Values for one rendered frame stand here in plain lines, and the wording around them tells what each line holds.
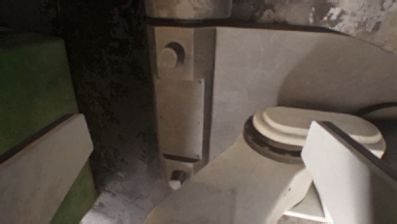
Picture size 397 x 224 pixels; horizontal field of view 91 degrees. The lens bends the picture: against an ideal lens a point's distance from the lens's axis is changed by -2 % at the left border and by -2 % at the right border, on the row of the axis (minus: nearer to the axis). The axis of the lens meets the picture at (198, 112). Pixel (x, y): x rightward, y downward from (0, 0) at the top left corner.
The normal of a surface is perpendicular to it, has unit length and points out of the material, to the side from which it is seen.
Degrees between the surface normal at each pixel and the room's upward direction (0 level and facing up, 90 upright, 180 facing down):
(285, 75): 0
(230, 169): 90
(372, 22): 0
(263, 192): 90
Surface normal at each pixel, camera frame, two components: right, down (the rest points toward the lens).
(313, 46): -0.22, 0.47
